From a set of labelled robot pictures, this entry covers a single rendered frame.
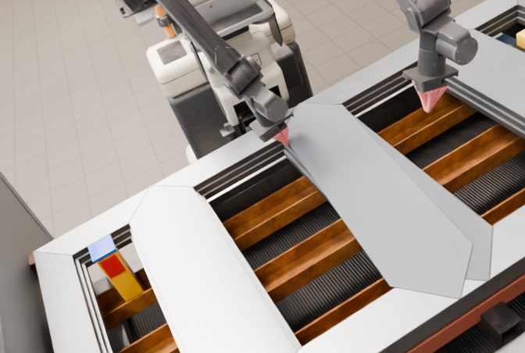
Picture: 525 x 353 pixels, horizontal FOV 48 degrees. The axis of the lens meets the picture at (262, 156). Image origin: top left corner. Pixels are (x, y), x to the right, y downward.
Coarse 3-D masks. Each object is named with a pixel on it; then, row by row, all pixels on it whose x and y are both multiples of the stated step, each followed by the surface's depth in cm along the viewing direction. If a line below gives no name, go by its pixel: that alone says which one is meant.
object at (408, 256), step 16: (448, 224) 118; (416, 240) 117; (432, 240) 116; (448, 240) 115; (464, 240) 114; (384, 256) 116; (400, 256) 115; (416, 256) 114; (432, 256) 113; (384, 272) 114; (400, 272) 113
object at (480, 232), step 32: (416, 64) 162; (384, 96) 161; (480, 96) 145; (512, 128) 137; (256, 160) 153; (320, 192) 141; (448, 192) 124; (128, 224) 147; (480, 224) 115; (480, 256) 110; (480, 288) 106; (96, 320) 128; (448, 320) 107; (384, 352) 103
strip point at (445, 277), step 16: (448, 256) 112; (464, 256) 111; (416, 272) 111; (432, 272) 110; (448, 272) 109; (464, 272) 108; (400, 288) 110; (416, 288) 109; (432, 288) 108; (448, 288) 107
